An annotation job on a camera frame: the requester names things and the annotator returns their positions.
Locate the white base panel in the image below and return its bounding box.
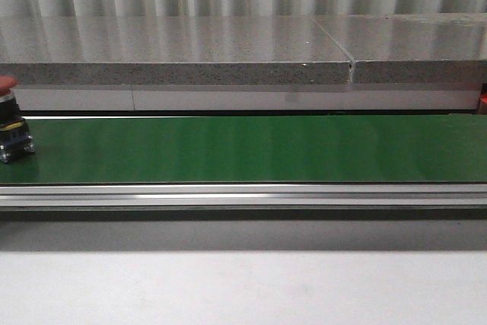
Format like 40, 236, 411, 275
14, 83, 482, 112

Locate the aluminium conveyor frame rail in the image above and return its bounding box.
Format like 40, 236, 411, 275
1, 183, 486, 212

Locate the red mushroom push button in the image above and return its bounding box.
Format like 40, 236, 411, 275
1, 76, 35, 163

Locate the green conveyor belt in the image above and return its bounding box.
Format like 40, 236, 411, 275
1, 114, 486, 184

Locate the grey stone slab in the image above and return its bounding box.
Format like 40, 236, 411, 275
1, 16, 350, 86
315, 13, 486, 85

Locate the right grey stone slab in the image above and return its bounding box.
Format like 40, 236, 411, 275
315, 13, 486, 85

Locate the left grey stone slab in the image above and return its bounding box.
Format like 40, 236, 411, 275
1, 16, 350, 86

